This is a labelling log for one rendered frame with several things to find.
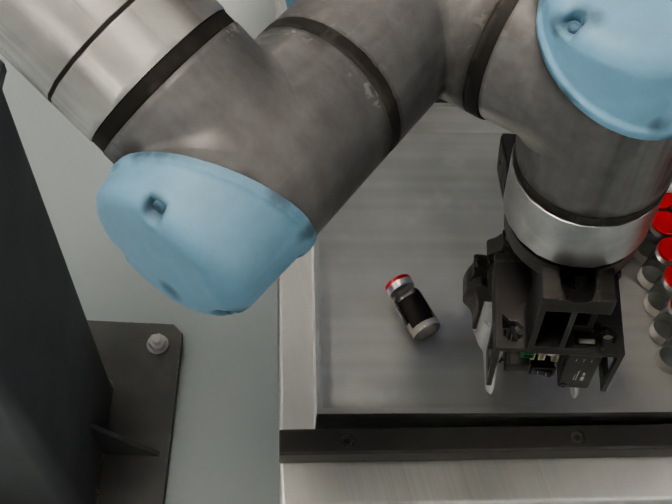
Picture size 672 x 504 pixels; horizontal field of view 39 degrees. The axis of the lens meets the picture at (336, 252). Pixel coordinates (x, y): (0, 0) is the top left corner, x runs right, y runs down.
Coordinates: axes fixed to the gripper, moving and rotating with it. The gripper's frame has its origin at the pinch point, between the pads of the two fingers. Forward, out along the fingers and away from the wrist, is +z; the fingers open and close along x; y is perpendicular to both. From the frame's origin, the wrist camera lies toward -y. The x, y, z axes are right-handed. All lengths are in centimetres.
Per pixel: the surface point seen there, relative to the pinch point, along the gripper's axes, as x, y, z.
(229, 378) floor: -37, -33, 86
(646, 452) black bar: 8.2, 7.1, 1.3
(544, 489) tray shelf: 1.4, 9.9, 1.8
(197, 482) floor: -39, -15, 86
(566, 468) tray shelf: 3.0, 8.3, 2.0
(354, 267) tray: -12.4, -5.6, 0.2
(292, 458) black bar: -15.4, 9.8, -1.0
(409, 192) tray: -8.5, -12.9, 0.5
